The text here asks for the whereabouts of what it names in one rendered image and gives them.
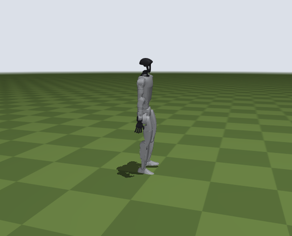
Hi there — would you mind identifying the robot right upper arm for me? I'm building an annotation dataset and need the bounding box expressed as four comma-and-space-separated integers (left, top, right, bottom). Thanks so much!
137, 78, 146, 103

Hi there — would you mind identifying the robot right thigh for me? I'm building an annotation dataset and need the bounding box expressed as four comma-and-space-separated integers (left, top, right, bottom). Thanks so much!
140, 113, 153, 148

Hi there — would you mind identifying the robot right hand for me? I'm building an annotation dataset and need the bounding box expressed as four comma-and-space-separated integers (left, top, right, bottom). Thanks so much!
134, 116, 144, 133

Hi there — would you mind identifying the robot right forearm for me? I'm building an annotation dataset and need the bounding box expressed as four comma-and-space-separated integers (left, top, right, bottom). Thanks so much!
137, 98, 144, 120

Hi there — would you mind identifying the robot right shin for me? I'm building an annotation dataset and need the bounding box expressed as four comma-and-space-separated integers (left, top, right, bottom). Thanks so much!
140, 143, 149, 170

